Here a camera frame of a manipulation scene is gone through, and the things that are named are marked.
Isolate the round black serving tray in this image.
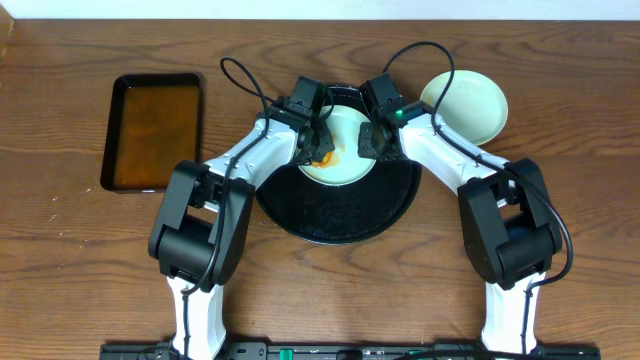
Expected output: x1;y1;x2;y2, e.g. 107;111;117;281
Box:
256;85;422;245

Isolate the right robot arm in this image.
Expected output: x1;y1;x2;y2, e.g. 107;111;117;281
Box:
358;73;562;354

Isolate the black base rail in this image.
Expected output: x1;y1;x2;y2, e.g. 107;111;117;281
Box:
99;342;601;360

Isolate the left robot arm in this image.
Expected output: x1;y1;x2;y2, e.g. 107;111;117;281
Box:
148;77;334;359

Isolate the green and orange sponge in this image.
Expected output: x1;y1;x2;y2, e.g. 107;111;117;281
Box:
311;151;333;168

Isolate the light green plate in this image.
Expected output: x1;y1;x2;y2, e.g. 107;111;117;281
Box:
299;105;375;186
437;70;509;145

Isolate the black rectangular wash tray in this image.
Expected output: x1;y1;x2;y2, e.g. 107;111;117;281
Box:
100;73;203;193

